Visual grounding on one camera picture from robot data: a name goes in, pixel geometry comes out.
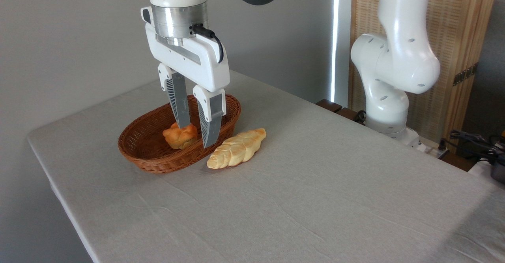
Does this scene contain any white power strip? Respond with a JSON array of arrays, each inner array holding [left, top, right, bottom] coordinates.
[[417, 138, 451, 159]]

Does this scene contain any black screen hinge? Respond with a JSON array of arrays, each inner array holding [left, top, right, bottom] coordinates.
[[453, 62, 479, 87]]

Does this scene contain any brown woven wicker basket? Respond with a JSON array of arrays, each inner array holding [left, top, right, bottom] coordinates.
[[118, 94, 242, 175]]

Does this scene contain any dark brown wooden furniture piece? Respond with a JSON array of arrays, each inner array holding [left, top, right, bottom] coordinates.
[[335, 107, 366, 124], [316, 98, 343, 113]]

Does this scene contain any grey tablecloth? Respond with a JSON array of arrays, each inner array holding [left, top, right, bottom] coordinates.
[[27, 70, 505, 263]]

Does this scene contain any black cable bundle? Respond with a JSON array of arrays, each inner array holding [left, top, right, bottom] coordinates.
[[449, 130, 505, 165]]

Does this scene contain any wooden slatted folding screen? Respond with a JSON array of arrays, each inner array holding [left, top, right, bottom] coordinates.
[[348, 0, 500, 153]]

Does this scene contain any long braided pale bread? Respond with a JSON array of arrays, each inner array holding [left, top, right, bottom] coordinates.
[[206, 128, 267, 170]]

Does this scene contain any white vertical frame post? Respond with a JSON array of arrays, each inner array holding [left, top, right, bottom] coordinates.
[[331, 0, 353, 108]]

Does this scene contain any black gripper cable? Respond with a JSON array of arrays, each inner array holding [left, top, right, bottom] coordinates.
[[191, 24, 224, 64]]

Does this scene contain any small round orange bread roll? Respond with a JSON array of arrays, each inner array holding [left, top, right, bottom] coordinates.
[[162, 122, 198, 150]]

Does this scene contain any dark grey round device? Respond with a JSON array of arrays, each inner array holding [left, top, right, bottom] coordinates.
[[490, 162, 505, 184]]

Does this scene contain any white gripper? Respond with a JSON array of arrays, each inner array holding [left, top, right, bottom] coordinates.
[[145, 22, 231, 148]]

